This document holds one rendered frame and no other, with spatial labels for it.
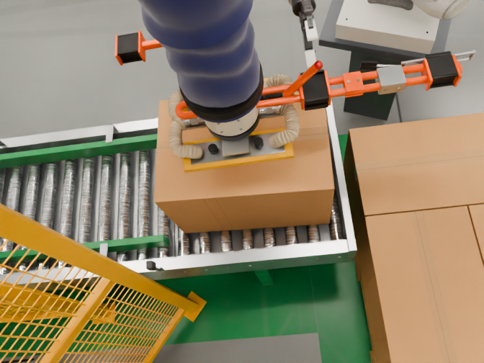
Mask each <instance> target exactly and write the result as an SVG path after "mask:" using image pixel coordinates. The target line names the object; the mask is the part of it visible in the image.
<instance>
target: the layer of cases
mask: <svg viewBox="0 0 484 363"><path fill-rule="evenodd" d="M343 169H344V176H345V181H346V189H347V194H348V198H349V206H350V211H351V218H352V223H353V228H354V236H355V240H356V245H357V253H358V258H359V266H360V271H361V276H362V284H363V288H364V296H365V300H366V305H367V313H368V318H369V326H370V331H371V335H372V343H373V347H374V352H375V360H376V363H484V112H481V113H475V114H468V115H457V116H451V117H440V118H435V119H429V120H418V121H412V122H401V123H395V124H389V125H378V126H372V127H361V128H355V129H349V134H348V138H347V143H346V150H345V155H344V163H343Z"/></svg>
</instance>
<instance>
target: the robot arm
mask: <svg viewBox="0 0 484 363"><path fill-rule="evenodd" d="M367 1H368V3H370V4H384V5H388V6H395V7H399V8H402V9H405V10H408V11H409V10H412V8H413V3H414V4H415V5H416V6H417V7H418V8H420V9H421V10H422V11H423V12H425V13H426V14H428V15H429V16H431V17H434V18H437V19H451V18H453V17H455V16H457V15H458V14H459V13H460V12H461V11H462V10H463V9H464V8H465V7H466V6H467V4H468V2H469V0H367ZM288 2H289V3H290V5H291V6H292V12H293V14H294V15H295V16H297V17H299V20H300V25H301V31H302V37H303V43H304V49H305V57H306V62H307V67H308V69H309V67H311V66H312V65H313V64H314V63H315V62H316V58H315V50H314V49H313V42H312V40H318V33H317V29H316V25H315V20H314V19H313V18H314V15H313V12H314V11H315V8H316V2H315V0H288Z"/></svg>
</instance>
